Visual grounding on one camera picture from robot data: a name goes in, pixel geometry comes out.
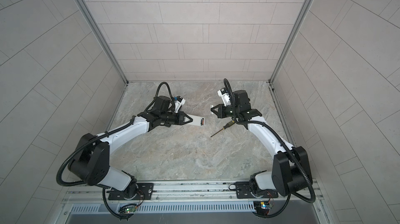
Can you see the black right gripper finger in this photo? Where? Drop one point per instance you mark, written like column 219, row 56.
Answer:
column 217, row 108
column 217, row 113

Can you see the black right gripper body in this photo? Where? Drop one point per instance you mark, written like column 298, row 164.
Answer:
column 230, row 111

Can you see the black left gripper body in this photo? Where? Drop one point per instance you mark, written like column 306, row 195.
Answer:
column 170, row 118

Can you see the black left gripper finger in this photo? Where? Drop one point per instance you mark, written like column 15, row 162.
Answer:
column 184, row 117
column 185, row 121

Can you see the black yellow screwdriver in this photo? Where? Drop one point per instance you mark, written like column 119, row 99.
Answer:
column 228, row 125

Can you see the white remote control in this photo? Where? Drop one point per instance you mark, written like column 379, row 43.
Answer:
column 197, row 121

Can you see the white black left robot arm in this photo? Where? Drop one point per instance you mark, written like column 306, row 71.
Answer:
column 90, row 161

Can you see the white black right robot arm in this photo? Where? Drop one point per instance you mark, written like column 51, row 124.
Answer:
column 290, row 173

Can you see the left circuit board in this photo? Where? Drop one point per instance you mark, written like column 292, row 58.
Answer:
column 128, row 209

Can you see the circuit board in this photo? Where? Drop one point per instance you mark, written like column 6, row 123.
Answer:
column 262, row 208
column 128, row 209

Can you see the right circuit board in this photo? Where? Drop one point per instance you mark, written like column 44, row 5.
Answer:
column 262, row 208

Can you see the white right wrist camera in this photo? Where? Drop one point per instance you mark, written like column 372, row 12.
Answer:
column 224, row 94

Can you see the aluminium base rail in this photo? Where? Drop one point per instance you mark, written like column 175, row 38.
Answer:
column 179, row 196

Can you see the aluminium corner post left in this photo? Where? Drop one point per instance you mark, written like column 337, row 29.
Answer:
column 100, row 37

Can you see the aluminium corner post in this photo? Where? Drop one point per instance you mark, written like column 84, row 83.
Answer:
column 295, row 30
column 100, row 37

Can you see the aluminium corner post right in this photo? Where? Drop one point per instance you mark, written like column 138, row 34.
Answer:
column 295, row 30

